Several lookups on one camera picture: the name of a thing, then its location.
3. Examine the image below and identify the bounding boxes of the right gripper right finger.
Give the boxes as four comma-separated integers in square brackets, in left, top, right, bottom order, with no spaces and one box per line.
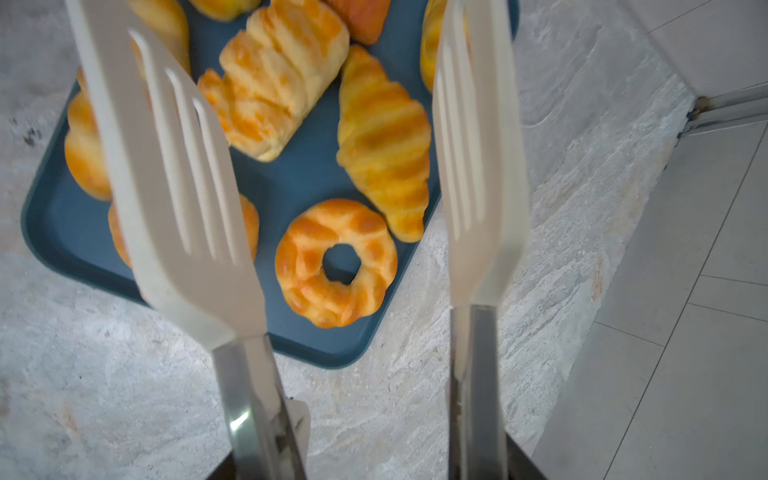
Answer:
[506,434,546,480]

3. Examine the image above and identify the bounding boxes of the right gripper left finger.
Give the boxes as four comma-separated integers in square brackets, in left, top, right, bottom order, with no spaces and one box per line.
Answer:
[207,452,236,480]

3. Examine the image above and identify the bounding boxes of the ring shaped donut bread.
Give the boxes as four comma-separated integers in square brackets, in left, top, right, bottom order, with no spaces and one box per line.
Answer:
[275,199,398,329]

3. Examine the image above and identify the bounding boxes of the white and steel tongs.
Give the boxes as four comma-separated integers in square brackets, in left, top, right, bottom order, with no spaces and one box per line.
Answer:
[67,1,530,479]

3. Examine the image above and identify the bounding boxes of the round scored bun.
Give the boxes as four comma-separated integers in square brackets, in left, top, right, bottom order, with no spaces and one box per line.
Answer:
[108,194,260,269]

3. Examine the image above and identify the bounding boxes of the long striped croissant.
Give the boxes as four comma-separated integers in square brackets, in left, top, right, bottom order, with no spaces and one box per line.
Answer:
[336,45,431,243]

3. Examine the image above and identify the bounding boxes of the small striped bun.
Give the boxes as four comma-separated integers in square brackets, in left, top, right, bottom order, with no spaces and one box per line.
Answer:
[419,0,447,92]
[127,0,191,75]

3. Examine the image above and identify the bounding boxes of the braided pastry bread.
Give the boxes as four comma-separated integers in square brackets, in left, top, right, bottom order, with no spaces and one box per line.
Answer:
[198,1,350,163]

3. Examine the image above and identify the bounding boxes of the striped bun lower left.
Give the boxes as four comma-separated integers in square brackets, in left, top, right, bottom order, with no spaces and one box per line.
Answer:
[64,68,112,201]

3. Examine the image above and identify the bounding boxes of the blue rectangular tray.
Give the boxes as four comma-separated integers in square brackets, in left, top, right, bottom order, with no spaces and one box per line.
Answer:
[21,1,432,369]

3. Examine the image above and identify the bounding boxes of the reddish brown croissant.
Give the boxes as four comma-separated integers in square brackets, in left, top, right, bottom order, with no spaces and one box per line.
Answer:
[326,0,391,46]

